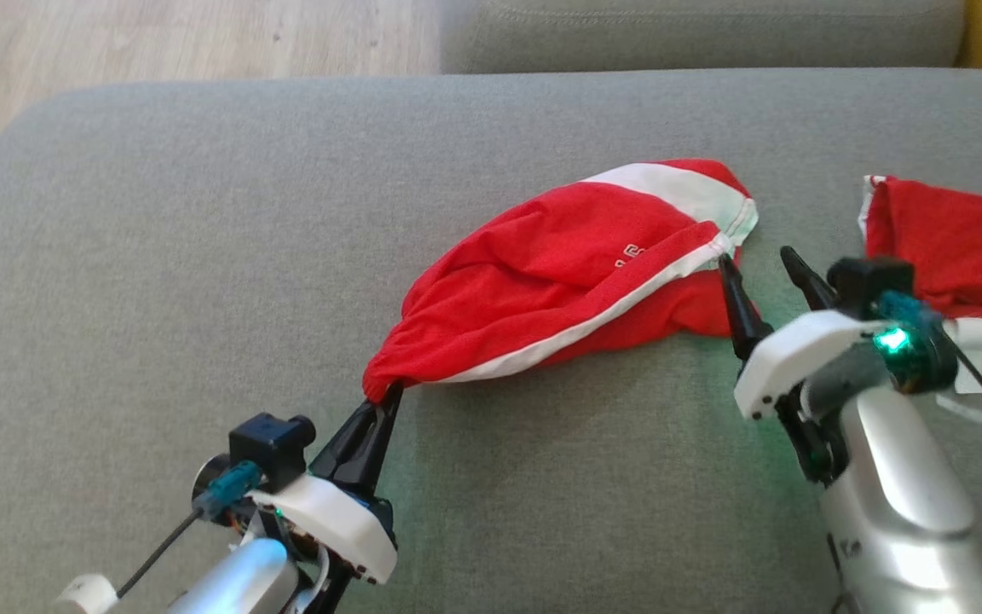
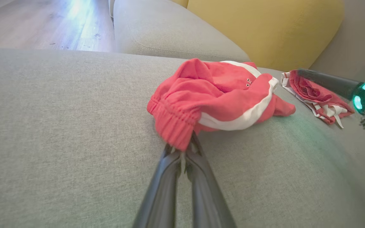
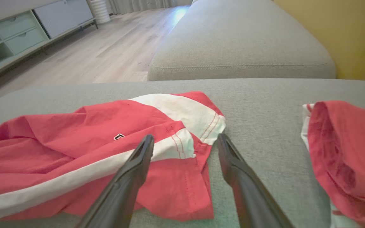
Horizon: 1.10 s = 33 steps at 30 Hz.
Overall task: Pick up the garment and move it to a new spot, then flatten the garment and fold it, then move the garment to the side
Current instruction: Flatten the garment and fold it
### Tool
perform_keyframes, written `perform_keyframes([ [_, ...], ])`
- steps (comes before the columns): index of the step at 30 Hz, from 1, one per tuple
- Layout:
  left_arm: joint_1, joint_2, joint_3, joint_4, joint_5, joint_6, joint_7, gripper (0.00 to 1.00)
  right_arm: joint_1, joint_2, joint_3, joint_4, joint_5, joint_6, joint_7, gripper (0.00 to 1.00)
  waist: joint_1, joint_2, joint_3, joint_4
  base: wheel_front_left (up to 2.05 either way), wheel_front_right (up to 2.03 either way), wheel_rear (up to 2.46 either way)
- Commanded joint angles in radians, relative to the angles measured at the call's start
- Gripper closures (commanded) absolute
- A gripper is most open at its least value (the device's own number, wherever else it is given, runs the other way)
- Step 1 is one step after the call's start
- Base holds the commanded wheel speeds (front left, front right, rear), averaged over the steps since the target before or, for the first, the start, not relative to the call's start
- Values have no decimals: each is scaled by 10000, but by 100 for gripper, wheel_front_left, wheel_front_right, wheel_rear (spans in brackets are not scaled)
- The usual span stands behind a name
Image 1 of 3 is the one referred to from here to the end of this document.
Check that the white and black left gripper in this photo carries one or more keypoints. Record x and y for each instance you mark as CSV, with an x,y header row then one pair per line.
x,y
337,529

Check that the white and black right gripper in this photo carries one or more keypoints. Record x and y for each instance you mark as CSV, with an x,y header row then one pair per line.
x,y
798,358

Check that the red basketball jersey white sleeves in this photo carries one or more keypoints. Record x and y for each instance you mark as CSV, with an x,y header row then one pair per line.
x,y
960,247

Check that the red shorts with white stripe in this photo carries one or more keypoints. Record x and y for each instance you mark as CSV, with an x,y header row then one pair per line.
x,y
559,264

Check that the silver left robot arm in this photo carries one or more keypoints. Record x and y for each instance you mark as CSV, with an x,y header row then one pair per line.
x,y
227,580

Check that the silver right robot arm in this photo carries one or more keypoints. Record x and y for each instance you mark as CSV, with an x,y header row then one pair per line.
x,y
909,512

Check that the large grey sofa seat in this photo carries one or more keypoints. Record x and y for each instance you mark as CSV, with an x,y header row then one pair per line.
x,y
372,213

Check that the grey sofa seat cushion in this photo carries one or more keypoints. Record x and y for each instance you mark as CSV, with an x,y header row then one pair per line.
x,y
696,34

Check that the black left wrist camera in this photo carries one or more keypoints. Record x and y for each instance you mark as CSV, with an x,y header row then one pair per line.
x,y
271,448

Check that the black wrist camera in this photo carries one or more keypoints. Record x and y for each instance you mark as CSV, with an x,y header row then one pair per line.
x,y
271,448
870,286

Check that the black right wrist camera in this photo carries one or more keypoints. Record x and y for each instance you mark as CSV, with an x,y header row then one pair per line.
x,y
870,286

